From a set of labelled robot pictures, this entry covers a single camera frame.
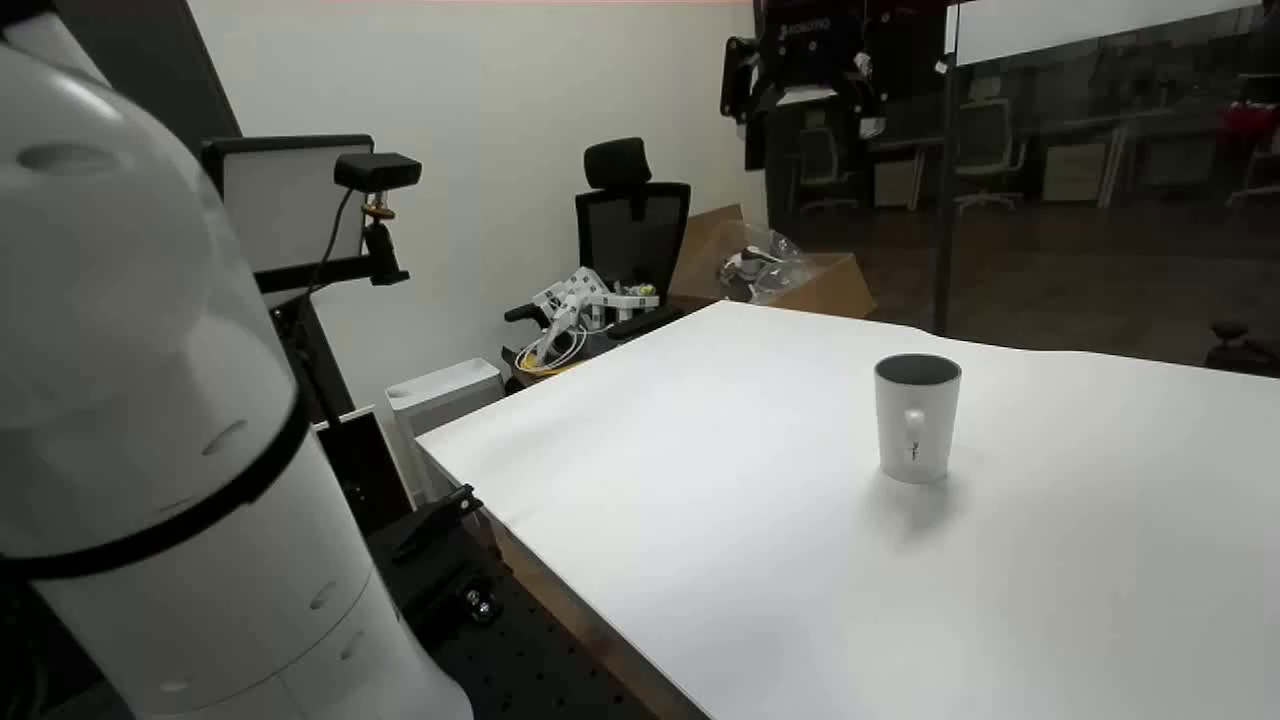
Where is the black webcam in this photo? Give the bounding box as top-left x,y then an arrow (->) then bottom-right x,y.
332,148 -> 427,198

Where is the black bracket block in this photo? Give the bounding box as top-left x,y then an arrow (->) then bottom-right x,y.
316,406 -> 421,541

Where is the red object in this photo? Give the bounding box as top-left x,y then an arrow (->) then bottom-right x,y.
1214,99 -> 1280,151

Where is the dark chair base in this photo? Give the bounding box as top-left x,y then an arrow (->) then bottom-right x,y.
1202,317 -> 1280,379

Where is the brown cardboard box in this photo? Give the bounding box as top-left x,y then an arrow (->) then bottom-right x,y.
665,199 -> 879,322

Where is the white mug with dark interior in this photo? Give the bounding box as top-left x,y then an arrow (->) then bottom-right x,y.
870,349 -> 962,489

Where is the white panel with black frame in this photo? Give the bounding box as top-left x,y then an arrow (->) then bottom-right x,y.
196,131 -> 378,279

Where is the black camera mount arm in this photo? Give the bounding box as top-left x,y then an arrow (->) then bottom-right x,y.
253,190 -> 413,301

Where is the black office chair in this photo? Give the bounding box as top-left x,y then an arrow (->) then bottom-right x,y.
500,131 -> 694,394

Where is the black table clamp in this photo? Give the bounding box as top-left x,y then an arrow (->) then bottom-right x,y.
368,485 -> 506,632

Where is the white rectangular box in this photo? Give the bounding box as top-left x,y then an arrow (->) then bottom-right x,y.
378,358 -> 506,440

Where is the white board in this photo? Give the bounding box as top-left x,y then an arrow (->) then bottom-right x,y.
951,0 -> 1263,72

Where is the black vertical pole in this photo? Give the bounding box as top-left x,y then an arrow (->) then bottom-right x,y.
926,0 -> 966,338

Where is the clear plastic bag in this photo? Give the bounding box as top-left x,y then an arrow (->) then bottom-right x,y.
714,227 -> 812,305

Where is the black stand post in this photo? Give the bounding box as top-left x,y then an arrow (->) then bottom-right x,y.
266,293 -> 359,428

